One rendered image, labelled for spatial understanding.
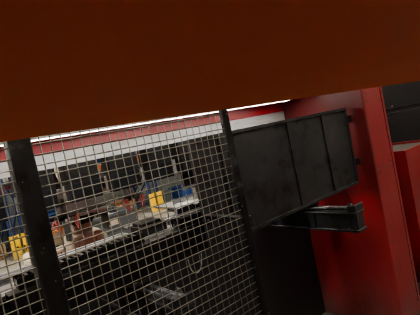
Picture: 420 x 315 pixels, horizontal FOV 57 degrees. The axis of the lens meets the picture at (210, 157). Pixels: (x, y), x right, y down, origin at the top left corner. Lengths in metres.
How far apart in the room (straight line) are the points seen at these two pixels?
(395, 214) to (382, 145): 0.42
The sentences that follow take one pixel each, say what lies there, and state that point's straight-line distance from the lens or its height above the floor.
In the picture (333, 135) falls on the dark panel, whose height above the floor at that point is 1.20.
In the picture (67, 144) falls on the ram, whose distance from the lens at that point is 1.77.
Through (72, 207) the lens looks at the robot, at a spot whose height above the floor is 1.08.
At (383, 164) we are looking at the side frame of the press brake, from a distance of 2.45.
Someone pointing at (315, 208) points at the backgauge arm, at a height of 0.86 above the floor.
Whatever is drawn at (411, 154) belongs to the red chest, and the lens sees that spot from 2.79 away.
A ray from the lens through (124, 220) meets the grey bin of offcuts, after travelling 4.68.
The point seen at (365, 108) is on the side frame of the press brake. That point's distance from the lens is 2.34.
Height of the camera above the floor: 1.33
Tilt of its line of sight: 3 degrees down
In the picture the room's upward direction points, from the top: 12 degrees counter-clockwise
